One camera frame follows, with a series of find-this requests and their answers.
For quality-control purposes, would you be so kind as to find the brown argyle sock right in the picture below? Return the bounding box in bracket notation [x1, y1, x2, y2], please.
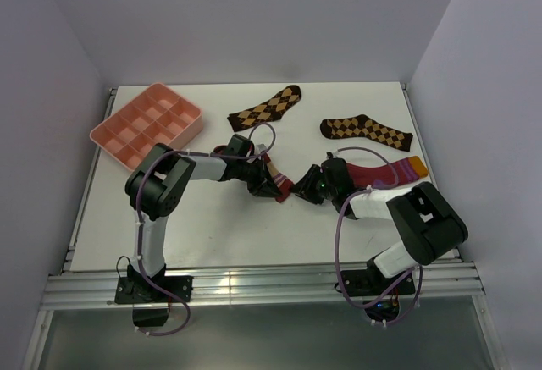
[319, 114, 413, 152]

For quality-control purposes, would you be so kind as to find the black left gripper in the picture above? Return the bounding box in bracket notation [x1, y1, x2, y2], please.
[235, 157, 282, 198]

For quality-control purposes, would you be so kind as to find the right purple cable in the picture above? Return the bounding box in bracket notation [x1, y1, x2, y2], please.
[325, 146, 424, 329]

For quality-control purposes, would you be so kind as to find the purple cable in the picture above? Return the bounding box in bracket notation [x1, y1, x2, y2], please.
[325, 146, 424, 329]
[114, 122, 279, 337]

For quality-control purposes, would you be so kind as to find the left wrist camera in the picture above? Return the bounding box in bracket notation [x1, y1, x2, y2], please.
[220, 134, 268, 163]

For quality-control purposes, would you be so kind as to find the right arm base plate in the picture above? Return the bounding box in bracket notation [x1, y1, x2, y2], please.
[340, 269, 416, 297]

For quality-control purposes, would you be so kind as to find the pink divided organizer tray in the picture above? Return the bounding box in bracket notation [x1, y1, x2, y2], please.
[90, 83, 203, 171]

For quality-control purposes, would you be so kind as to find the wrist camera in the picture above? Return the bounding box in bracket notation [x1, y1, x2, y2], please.
[220, 134, 268, 163]
[321, 152, 355, 195]

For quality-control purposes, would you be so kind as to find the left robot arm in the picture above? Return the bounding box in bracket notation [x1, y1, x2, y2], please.
[124, 135, 283, 301]

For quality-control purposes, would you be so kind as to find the brown argyle sock left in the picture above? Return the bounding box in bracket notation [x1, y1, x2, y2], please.
[227, 85, 302, 132]

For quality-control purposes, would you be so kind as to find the tan maroon purple-striped sock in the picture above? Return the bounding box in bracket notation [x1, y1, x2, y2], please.
[213, 145, 295, 204]

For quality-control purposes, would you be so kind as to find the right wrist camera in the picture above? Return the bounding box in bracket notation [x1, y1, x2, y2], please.
[321, 152, 355, 195]

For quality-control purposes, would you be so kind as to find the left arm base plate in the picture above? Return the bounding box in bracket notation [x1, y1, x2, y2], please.
[114, 276, 193, 305]

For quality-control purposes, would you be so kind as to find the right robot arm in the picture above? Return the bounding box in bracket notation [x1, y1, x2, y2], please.
[290, 158, 468, 294]

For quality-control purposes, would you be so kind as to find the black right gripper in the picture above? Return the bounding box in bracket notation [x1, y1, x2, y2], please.
[289, 164, 337, 205]

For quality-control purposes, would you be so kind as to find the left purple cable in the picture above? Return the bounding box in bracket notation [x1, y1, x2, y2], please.
[114, 122, 279, 337]

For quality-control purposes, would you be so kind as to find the maroon purple orange-toe sock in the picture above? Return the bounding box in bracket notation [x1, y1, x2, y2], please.
[346, 156, 429, 187]

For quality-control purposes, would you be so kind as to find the brown argyle sock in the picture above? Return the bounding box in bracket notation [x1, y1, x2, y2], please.
[319, 114, 413, 152]
[227, 85, 302, 132]

